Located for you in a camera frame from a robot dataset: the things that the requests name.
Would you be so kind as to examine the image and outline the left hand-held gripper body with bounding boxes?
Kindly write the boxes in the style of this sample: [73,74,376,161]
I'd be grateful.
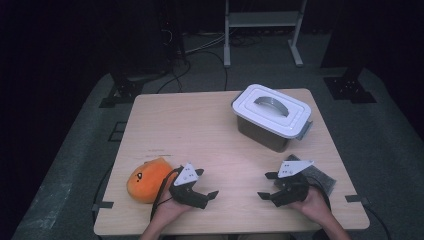
[168,162,210,210]

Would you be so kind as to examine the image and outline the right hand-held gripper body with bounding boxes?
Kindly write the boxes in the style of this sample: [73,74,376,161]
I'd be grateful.
[269,160,315,208]

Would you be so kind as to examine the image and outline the grey fuzzy cloth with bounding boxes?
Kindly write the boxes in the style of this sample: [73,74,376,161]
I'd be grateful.
[273,154,337,198]

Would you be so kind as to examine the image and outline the clear grey storage box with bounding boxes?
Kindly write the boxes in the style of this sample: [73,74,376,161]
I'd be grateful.
[232,99,314,153]

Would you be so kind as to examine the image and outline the orange plush toy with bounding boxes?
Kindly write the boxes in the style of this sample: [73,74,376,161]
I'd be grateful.
[126,157,175,204]

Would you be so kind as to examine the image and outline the white box lid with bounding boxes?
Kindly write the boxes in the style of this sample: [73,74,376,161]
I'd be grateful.
[231,83,313,140]

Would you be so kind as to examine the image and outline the person's right hand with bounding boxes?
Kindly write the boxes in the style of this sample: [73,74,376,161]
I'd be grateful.
[289,184,332,225]

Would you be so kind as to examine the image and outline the dark round object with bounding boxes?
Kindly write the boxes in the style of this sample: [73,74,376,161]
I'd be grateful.
[312,228,331,240]

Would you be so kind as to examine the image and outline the grey tape strip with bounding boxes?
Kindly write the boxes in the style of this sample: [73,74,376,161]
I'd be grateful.
[91,200,115,212]
[344,194,370,205]

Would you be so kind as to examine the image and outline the black stand base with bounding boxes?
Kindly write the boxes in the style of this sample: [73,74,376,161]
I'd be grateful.
[323,66,378,104]
[99,63,144,108]

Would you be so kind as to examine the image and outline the dark equipment tower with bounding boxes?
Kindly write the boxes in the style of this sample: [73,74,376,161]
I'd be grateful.
[159,0,186,64]

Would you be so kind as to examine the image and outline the white metal stand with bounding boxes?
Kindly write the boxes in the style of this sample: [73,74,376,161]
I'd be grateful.
[223,0,308,68]

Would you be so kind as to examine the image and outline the left hand-held gripper cable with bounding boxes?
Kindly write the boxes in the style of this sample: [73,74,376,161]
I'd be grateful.
[149,166,183,221]

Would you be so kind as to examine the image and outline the black floor cable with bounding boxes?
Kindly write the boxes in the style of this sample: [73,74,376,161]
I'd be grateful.
[364,203,391,240]
[91,166,114,240]
[155,59,192,94]
[196,49,229,92]

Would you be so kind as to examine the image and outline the grey floor cables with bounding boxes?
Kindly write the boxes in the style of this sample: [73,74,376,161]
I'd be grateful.
[184,33,228,55]

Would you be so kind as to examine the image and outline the bundle of black cables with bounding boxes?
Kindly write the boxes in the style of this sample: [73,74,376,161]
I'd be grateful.
[229,33,264,48]

